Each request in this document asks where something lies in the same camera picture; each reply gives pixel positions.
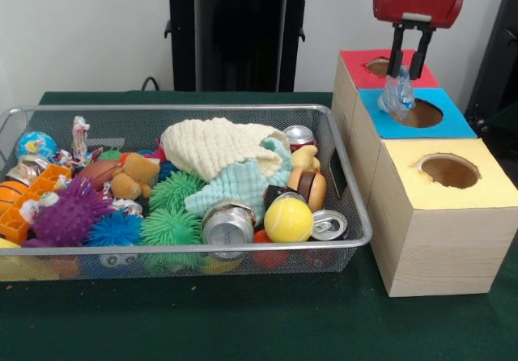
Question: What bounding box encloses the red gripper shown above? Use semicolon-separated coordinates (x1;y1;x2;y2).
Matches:
372;0;466;81

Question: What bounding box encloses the clear plastic wrapper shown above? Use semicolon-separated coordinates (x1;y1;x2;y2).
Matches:
378;68;417;121

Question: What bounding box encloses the yellow plush duck toy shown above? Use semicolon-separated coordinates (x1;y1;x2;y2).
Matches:
291;144;321;172

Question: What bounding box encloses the small toy hamburger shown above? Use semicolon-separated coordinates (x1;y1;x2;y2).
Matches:
287;169;328;212

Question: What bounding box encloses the cream knitted cloth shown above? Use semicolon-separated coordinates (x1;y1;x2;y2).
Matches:
160;118;291;182

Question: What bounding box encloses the purple spiky ball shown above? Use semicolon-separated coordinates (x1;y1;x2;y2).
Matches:
24;179;114;248

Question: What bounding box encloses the clear shallow mesh bin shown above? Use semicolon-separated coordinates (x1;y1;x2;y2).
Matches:
0;104;373;282

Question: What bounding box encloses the wooden box with three holes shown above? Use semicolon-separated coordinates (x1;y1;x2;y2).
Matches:
330;49;518;298

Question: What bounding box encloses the black side stand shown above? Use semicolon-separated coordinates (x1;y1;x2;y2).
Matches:
465;0;518;131

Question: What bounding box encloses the red soda can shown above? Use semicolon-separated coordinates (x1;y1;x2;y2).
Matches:
283;125;316;150

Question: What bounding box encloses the silver can with pull tab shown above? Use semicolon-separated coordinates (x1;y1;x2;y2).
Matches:
312;210;349;241

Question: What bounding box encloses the yellow tennis ball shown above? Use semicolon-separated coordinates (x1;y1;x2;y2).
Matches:
264;197;315;243

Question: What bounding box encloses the light teal cloth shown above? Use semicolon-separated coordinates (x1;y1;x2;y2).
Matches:
185;138;294;220

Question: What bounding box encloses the crushed silver can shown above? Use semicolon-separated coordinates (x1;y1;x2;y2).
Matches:
202;199;258;248

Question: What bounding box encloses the green spiky ball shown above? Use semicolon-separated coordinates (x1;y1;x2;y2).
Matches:
142;207;203;247

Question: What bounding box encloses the dark green table cloth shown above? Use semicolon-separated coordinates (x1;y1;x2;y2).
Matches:
0;92;518;361

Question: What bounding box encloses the blue globe ball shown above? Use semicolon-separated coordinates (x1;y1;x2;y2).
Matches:
16;131;59;162

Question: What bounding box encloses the small orange basketball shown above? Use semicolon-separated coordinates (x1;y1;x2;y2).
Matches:
0;181;29;210

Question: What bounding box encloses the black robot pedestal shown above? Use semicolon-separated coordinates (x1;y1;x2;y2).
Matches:
156;0;326;93

